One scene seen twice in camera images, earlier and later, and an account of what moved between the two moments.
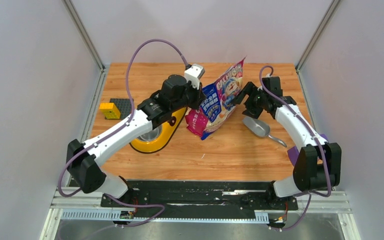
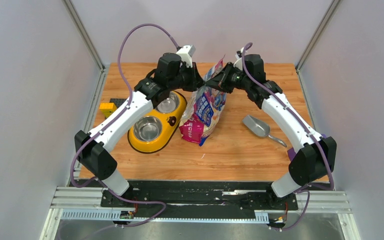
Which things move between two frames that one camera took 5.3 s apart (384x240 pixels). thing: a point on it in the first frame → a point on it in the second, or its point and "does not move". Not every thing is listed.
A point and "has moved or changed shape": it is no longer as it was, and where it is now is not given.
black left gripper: [199, 96] → [195, 81]
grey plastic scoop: [260, 128] does not move
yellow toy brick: [110, 110] does not move
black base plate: [199, 199] does not move
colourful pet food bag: [217, 105] has moved or changed shape
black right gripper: [248, 90] → [220, 80]
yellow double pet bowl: [159, 136] does not move
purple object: [293, 152] does not move
